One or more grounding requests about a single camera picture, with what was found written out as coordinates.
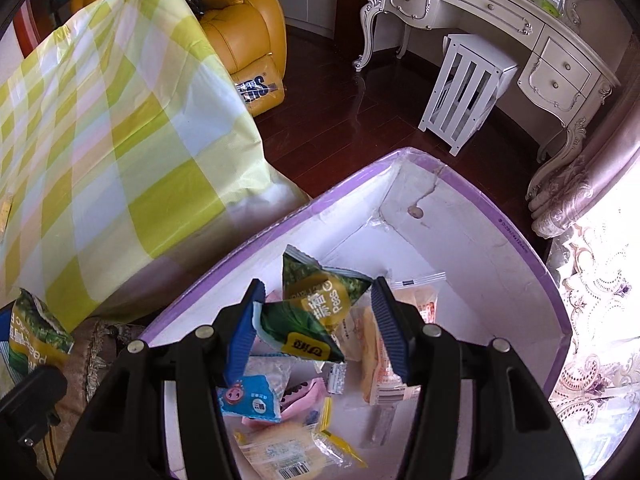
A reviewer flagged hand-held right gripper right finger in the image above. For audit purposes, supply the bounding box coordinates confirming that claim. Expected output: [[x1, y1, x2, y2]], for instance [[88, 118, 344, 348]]
[[371, 276, 586, 480]]

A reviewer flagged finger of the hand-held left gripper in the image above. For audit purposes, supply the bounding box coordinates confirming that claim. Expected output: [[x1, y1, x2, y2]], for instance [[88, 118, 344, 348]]
[[0, 364, 68, 461]]

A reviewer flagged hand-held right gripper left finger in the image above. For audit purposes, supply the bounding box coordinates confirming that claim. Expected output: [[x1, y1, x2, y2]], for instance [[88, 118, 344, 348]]
[[55, 279, 267, 480]]

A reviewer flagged orange-printed bread packet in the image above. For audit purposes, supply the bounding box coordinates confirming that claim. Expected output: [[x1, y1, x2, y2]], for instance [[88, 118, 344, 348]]
[[360, 272, 447, 406]]

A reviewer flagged green pea packet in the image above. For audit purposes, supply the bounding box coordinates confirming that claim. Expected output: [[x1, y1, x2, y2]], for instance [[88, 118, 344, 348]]
[[254, 302, 347, 364], [281, 245, 374, 333], [7, 287, 76, 376]]

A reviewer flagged blue packet with pink pig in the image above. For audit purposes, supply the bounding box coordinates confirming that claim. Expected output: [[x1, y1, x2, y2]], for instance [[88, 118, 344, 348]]
[[217, 372, 286, 423]]

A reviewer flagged small white barcode packet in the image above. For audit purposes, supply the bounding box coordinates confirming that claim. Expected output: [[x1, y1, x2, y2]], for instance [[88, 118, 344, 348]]
[[327, 362, 349, 394]]

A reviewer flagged pink snack packet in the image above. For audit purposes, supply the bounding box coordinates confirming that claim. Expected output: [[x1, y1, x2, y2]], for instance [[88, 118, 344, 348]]
[[279, 377, 327, 415]]

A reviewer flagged lavender storage box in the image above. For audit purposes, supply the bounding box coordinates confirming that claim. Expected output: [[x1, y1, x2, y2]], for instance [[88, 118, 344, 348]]
[[137, 147, 573, 480]]

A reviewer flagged clear bread packet with barcode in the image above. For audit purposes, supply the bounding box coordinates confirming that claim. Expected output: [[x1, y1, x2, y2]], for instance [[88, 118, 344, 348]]
[[235, 397, 368, 480]]

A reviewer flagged small clear packet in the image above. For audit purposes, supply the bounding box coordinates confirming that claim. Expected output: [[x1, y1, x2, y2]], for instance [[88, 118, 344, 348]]
[[367, 402, 402, 449]]

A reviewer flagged pink patterned curtain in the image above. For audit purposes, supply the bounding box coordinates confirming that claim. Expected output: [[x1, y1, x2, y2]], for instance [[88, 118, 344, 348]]
[[525, 110, 640, 453]]

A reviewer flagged yellow checked tablecloth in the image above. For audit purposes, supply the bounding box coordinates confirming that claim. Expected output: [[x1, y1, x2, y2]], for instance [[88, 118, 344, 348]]
[[0, 0, 312, 322]]

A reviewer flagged white slatted stool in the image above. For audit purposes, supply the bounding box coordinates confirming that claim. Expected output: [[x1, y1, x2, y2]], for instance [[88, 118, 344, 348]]
[[419, 34, 519, 157]]

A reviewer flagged yellow leather armchair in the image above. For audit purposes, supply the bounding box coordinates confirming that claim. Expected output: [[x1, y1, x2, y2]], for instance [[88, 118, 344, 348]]
[[70, 0, 288, 117]]

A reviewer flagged white ornate dressing table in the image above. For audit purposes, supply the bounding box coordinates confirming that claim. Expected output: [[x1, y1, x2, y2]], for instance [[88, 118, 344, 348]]
[[352, 0, 621, 163]]

